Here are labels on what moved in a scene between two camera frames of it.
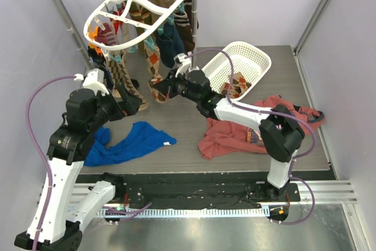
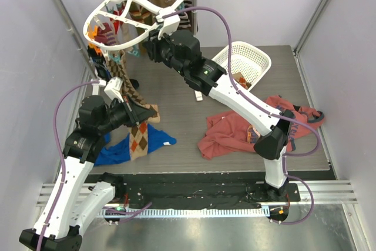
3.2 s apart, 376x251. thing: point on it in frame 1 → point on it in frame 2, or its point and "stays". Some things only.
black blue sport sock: x=97 y=62 stays
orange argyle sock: x=151 y=56 → x=138 y=136
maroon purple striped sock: x=106 y=36 stays
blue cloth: x=144 y=137 stays
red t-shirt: x=221 y=136 stays
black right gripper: x=171 y=85 → x=153 y=47
